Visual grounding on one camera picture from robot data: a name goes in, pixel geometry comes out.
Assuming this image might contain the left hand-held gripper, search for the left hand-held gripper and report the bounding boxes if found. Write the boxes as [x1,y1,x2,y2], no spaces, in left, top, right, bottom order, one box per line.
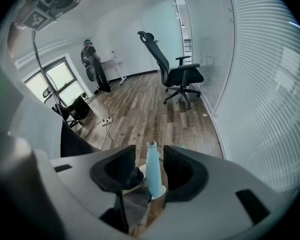
[13,0,91,32]

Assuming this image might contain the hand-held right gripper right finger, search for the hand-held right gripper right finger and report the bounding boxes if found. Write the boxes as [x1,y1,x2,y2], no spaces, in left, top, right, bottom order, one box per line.
[163,145,273,226]

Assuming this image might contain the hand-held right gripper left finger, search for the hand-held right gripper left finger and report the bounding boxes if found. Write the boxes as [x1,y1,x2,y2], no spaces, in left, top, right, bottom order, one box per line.
[49,145,145,234]

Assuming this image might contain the teal dustpan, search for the teal dustpan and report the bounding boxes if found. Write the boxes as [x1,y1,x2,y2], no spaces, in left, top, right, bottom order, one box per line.
[145,140,188,201]

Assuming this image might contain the person's left forearm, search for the person's left forearm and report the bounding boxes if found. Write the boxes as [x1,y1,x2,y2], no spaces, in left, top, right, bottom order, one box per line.
[6,13,28,57]

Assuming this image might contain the person's black trousers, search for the person's black trousers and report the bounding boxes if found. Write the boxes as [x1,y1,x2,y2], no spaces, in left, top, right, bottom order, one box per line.
[60,121,101,158]

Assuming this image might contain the black computer tower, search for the black computer tower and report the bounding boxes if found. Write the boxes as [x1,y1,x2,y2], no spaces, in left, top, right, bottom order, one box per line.
[68,95,91,120]

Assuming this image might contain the black mesh office chair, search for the black mesh office chair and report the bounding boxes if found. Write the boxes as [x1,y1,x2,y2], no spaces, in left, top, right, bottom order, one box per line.
[41,86,83,129]

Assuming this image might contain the white standing desk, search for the white standing desk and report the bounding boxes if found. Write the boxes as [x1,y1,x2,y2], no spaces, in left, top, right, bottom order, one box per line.
[101,56,128,86]

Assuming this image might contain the person's grey printed t-shirt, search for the person's grey printed t-shirt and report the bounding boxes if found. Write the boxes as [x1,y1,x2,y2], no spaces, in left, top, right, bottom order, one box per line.
[0,41,66,165]

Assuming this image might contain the white cable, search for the white cable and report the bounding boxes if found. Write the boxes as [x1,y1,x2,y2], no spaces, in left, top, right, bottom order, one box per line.
[99,123,115,151]

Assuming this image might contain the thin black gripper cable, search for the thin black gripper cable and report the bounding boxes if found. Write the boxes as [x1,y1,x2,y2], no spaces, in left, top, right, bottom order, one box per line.
[31,30,66,121]

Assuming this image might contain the window with dark frame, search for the window with dark frame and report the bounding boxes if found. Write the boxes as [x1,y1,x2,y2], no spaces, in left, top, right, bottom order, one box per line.
[22,56,93,107]

